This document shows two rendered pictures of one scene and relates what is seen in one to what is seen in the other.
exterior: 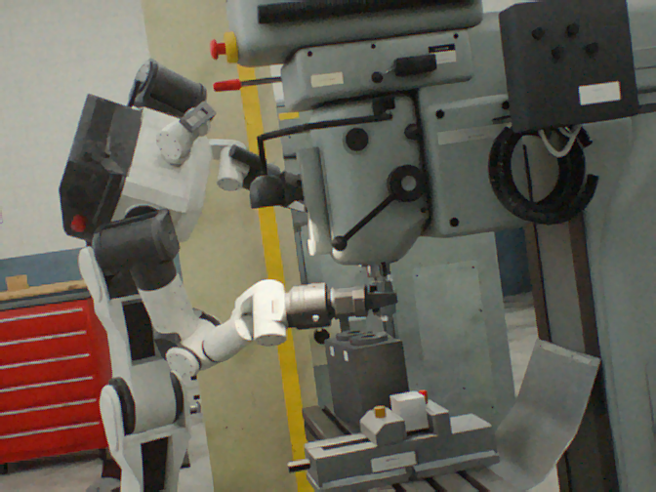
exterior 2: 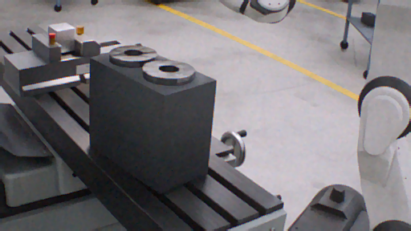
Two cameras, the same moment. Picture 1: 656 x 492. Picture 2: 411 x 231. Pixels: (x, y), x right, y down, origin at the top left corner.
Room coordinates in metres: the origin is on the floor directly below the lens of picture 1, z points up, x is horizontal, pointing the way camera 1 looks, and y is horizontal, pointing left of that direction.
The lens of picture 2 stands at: (3.30, -0.43, 1.46)
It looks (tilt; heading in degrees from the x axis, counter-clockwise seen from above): 25 degrees down; 151
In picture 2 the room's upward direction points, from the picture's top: 5 degrees clockwise
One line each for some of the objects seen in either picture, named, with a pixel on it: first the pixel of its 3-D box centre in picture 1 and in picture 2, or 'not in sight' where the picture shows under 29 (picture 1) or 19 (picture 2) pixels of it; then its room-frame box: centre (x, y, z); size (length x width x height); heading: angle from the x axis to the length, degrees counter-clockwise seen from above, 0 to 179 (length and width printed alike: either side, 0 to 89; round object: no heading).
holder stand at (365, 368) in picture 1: (366, 376); (148, 111); (2.42, -0.06, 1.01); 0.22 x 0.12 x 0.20; 18
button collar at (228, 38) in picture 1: (230, 47); not in sight; (2.02, 0.12, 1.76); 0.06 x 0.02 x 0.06; 10
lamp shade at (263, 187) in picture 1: (266, 190); not in sight; (1.99, 0.09, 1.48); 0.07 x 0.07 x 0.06
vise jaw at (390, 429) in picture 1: (382, 426); (80, 41); (1.95, -0.07, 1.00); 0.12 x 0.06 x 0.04; 11
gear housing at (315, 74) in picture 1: (373, 72); not in sight; (2.06, -0.15, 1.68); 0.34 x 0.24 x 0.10; 100
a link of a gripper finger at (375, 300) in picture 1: (381, 300); not in sight; (2.02, -0.10, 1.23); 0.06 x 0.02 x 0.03; 84
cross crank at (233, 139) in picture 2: not in sight; (223, 151); (1.97, 0.39, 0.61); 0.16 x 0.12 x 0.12; 100
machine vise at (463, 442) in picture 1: (397, 441); (71, 55); (1.96, -0.09, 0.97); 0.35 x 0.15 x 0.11; 101
